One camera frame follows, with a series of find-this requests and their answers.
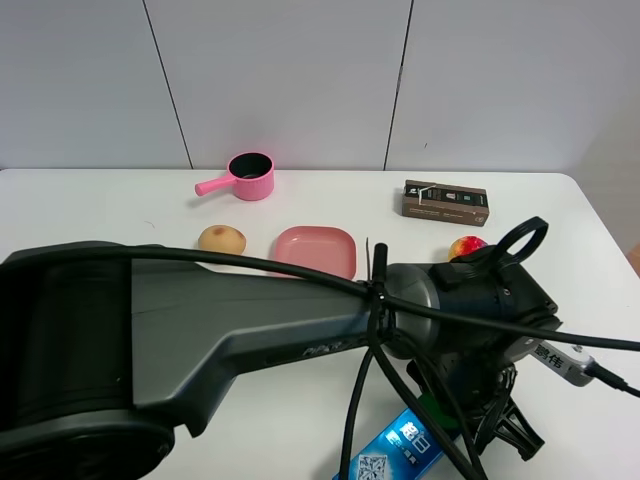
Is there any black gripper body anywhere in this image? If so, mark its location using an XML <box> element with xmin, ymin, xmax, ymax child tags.
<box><xmin>407</xmin><ymin>344</ymin><xmax>544</xmax><ymax>463</ymax></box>

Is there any Darlie toothpaste box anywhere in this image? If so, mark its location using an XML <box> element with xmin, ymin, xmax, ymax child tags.
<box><xmin>348</xmin><ymin>408</ymin><xmax>444</xmax><ymax>480</ymax></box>

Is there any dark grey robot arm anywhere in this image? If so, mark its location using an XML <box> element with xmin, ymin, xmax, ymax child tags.
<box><xmin>1</xmin><ymin>242</ymin><xmax>560</xmax><ymax>479</ymax></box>

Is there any rainbow spiky ball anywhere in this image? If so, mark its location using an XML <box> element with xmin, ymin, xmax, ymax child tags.
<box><xmin>448</xmin><ymin>235</ymin><xmax>487</xmax><ymax>261</ymax></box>

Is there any brown cardboard box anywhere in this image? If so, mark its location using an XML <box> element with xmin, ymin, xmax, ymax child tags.
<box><xmin>401</xmin><ymin>180</ymin><xmax>490</xmax><ymax>227</ymax></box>

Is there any pink square plate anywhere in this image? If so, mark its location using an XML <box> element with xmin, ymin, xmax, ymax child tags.
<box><xmin>271</xmin><ymin>226</ymin><xmax>357</xmax><ymax>280</ymax></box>

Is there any brown potato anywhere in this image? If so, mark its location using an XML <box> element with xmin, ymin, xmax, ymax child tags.
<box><xmin>198</xmin><ymin>225</ymin><xmax>247</xmax><ymax>255</ymax></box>

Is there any pink toy saucepan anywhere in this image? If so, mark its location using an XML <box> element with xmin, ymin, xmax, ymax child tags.
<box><xmin>194</xmin><ymin>152</ymin><xmax>275</xmax><ymax>201</ymax></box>

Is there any black camera cable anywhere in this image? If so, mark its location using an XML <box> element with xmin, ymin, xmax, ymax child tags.
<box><xmin>0</xmin><ymin>215</ymin><xmax>640</xmax><ymax>480</ymax></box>

